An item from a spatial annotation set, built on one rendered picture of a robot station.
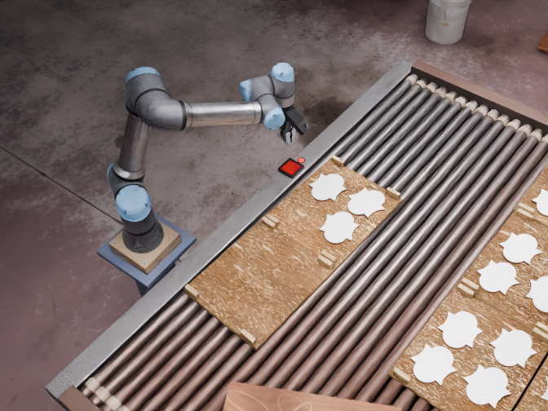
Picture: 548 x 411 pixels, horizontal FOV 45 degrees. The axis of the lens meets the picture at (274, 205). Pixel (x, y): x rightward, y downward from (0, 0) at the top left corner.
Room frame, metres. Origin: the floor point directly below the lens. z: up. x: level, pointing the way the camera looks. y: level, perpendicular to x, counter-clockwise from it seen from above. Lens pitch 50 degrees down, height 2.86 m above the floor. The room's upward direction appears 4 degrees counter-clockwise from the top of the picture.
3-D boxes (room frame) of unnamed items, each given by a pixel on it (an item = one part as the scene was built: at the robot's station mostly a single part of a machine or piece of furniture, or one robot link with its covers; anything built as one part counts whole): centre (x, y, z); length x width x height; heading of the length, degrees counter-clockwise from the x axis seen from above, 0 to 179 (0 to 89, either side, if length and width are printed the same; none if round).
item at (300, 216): (1.59, -0.22, 0.93); 0.41 x 0.35 x 0.02; 135
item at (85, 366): (1.69, 0.03, 0.89); 2.08 x 0.09 x 0.06; 137
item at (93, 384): (1.64, -0.02, 0.90); 1.95 x 0.05 x 0.05; 137
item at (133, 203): (1.53, 0.49, 1.09); 0.13 x 0.12 x 0.14; 19
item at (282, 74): (1.84, -0.06, 1.36); 0.09 x 0.08 x 0.11; 109
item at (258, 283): (1.30, 0.07, 0.93); 0.41 x 0.35 x 0.02; 135
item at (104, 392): (1.61, -0.05, 0.90); 1.95 x 0.05 x 0.05; 137
